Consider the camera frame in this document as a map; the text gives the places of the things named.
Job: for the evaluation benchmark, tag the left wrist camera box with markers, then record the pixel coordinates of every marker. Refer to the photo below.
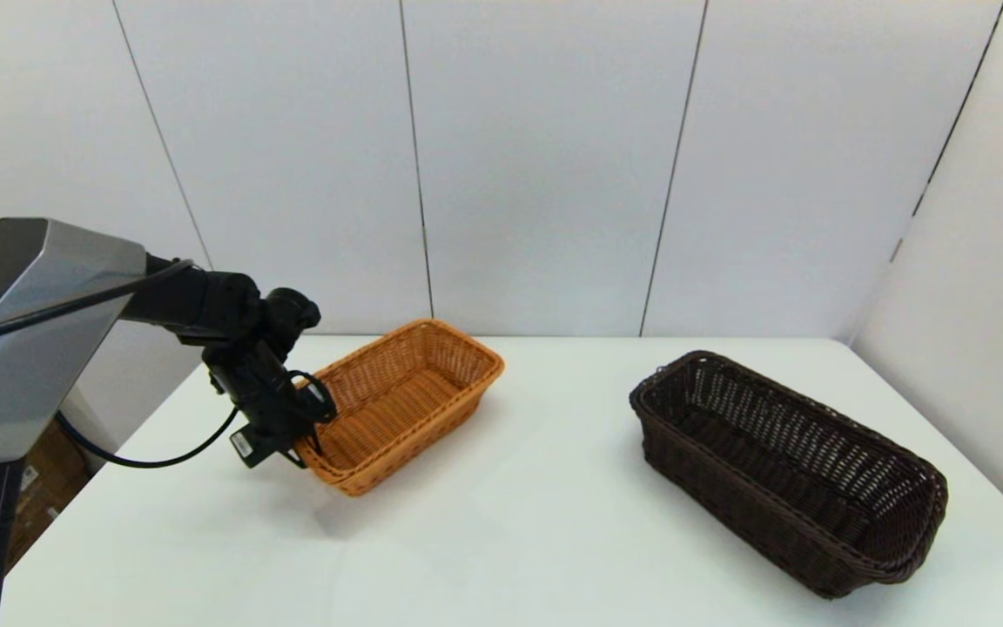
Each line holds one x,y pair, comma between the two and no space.
253,446

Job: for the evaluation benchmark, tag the orange wicker basket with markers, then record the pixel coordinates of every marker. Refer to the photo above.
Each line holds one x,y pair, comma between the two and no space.
397,409

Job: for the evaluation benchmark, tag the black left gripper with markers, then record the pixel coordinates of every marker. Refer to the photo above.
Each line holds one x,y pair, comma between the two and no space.
288,409

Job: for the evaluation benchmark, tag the dark brown wicker basket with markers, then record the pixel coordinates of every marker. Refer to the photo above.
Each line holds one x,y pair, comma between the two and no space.
780,514

